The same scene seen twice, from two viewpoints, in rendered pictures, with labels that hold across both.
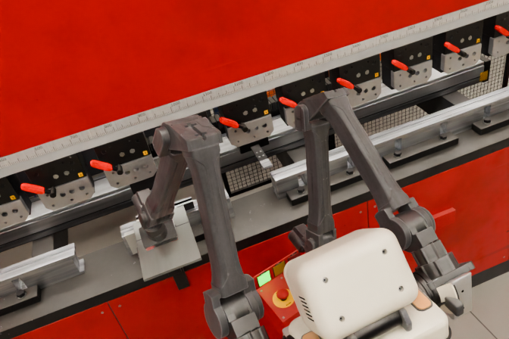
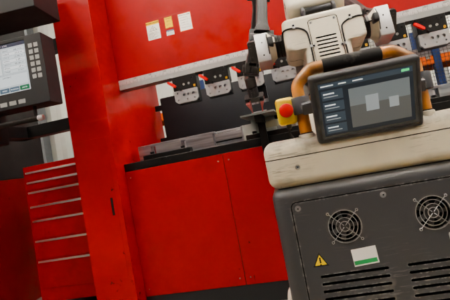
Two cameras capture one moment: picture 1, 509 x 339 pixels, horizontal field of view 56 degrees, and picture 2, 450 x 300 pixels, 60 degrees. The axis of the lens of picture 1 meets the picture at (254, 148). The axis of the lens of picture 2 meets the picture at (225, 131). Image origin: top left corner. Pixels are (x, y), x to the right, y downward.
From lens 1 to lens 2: 1.60 m
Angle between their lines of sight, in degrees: 45
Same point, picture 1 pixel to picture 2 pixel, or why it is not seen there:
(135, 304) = (237, 161)
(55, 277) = (201, 144)
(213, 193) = not seen: outside the picture
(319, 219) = not seen: hidden behind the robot
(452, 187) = not seen: outside the picture
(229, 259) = (262, 16)
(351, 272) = not seen: outside the picture
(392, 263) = not seen: outside the picture
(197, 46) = not seen: hidden behind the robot
